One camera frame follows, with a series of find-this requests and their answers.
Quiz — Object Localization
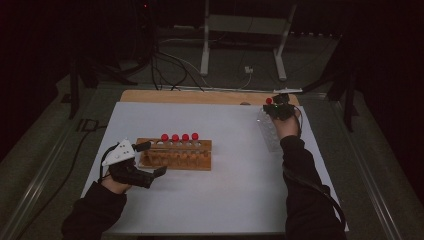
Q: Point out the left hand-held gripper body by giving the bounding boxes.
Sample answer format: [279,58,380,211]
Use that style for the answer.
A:
[101,138,155,190]

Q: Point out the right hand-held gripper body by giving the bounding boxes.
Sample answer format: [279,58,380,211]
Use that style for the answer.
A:
[270,87,304,121]

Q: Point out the clear acrylic test tube rack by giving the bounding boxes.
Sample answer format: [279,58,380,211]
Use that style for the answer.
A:
[256,106,284,153]

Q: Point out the wooden test tube rack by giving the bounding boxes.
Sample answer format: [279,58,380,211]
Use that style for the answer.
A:
[134,137,213,172]

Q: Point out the person's right hand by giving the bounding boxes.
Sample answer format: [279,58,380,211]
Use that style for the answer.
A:
[272,111,301,140]

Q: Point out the person's left hand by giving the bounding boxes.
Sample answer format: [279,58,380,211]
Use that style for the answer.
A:
[101,174,132,195]

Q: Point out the black stand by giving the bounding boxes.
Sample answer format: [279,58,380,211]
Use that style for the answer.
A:
[289,33,361,133]
[68,54,139,120]

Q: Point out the dark power strip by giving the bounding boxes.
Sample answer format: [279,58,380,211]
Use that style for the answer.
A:
[289,30,343,38]

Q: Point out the white table sheet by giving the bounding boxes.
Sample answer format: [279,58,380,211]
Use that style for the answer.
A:
[80,101,350,235]

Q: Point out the grey metal stand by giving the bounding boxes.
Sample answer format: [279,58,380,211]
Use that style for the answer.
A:
[199,0,298,82]

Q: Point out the left hand-held gripper cable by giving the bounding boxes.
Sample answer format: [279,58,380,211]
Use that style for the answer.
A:
[99,143,119,183]

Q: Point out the black floor cable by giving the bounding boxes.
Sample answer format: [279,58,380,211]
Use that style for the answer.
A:
[19,124,108,234]

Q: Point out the aluminium frame rail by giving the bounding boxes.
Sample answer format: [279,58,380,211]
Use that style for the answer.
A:
[0,86,101,240]
[329,96,404,240]
[96,83,334,98]

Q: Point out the white cable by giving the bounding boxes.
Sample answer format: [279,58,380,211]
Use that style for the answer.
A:
[158,38,254,92]

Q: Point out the black cable bundle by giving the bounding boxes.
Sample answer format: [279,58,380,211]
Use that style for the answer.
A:
[149,46,205,92]

